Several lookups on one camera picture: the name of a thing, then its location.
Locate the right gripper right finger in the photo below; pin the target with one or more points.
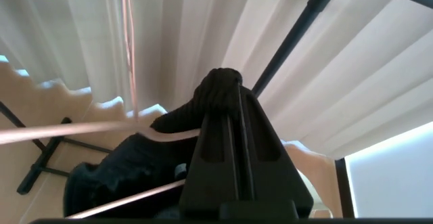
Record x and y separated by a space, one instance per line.
274 193

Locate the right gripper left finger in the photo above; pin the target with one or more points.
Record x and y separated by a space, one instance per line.
209 190

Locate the black shorts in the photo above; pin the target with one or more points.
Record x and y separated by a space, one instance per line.
135 163

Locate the pink clothes hanger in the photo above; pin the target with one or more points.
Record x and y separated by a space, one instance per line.
50 131
133 92

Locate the black clothes rack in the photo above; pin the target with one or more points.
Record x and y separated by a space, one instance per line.
297 31

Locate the beige curtain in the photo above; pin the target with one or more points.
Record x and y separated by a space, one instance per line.
203 21

